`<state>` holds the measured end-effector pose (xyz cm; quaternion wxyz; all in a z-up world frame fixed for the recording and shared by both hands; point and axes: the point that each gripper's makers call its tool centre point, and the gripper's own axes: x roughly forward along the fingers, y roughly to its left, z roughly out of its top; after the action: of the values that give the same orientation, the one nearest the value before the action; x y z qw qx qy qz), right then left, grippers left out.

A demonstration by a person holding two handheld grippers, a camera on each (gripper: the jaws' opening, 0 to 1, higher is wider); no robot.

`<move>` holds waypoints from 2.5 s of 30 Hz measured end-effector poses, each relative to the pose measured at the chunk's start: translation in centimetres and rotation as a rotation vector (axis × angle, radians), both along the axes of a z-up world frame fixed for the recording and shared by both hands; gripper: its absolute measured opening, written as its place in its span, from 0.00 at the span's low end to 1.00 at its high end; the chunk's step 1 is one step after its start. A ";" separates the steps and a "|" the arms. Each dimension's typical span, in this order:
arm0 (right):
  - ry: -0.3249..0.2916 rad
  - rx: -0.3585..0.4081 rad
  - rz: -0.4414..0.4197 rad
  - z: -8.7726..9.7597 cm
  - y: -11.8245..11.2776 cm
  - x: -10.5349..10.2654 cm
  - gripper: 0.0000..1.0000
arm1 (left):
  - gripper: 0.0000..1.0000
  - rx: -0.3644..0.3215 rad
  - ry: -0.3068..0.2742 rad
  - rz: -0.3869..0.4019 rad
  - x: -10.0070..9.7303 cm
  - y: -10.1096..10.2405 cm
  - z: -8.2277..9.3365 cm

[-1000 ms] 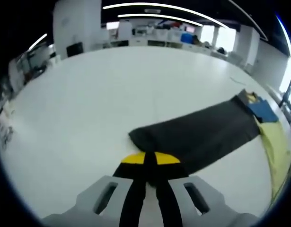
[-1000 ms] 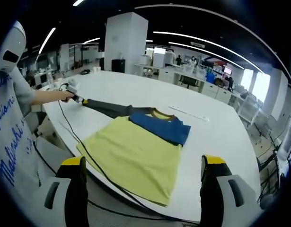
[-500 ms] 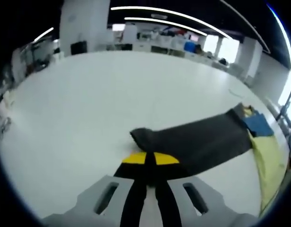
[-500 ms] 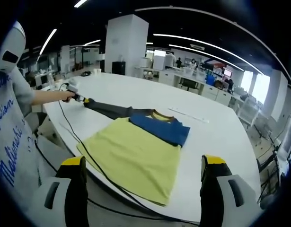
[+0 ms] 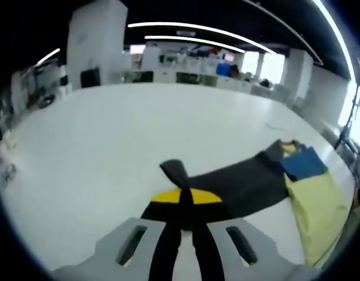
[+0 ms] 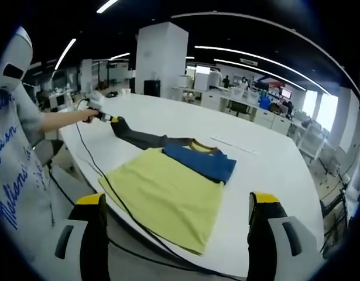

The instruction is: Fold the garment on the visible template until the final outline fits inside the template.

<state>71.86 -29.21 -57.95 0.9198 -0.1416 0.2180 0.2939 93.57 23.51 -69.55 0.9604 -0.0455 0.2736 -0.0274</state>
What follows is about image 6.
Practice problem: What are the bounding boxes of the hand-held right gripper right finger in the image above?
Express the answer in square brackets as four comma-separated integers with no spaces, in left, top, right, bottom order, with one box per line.
[246,191,326,281]

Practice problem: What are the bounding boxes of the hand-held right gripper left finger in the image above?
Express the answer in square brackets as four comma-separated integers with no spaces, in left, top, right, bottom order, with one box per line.
[30,193,111,281]

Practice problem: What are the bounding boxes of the yellow garment grey blue sleeves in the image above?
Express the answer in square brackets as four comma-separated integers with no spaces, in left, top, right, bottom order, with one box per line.
[98,116,238,256]

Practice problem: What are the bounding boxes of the person's left hand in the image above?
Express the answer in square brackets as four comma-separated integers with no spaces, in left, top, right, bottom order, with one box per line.
[81,107,101,124]

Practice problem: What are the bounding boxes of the black cabinet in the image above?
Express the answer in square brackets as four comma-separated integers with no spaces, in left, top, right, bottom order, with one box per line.
[143,79,162,97]

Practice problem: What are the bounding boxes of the straight ceiling light strip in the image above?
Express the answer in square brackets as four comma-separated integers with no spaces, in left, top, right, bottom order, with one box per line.
[54,38,77,70]
[97,0,119,14]

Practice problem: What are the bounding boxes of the white square pillar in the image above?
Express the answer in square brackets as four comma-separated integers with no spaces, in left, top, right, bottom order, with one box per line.
[135,21,189,97]

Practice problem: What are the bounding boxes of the person's white printed shirt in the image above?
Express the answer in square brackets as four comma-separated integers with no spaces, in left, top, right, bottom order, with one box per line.
[0,83,56,258]

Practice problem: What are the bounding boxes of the white chest device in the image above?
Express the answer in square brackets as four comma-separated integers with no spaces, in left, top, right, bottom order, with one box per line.
[0,25,33,90]

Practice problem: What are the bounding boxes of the white mesh chairs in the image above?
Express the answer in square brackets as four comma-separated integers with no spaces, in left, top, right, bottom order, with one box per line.
[296,118,330,165]

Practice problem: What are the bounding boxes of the black office chair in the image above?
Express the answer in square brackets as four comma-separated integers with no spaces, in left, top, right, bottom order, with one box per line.
[228,101,251,116]

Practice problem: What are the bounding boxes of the long curved ceiling light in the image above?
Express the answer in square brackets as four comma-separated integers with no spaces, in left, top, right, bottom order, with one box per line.
[194,45,308,90]
[214,58,297,88]

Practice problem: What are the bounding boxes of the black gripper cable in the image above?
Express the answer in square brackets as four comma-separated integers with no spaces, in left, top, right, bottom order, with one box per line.
[75,98,245,281]

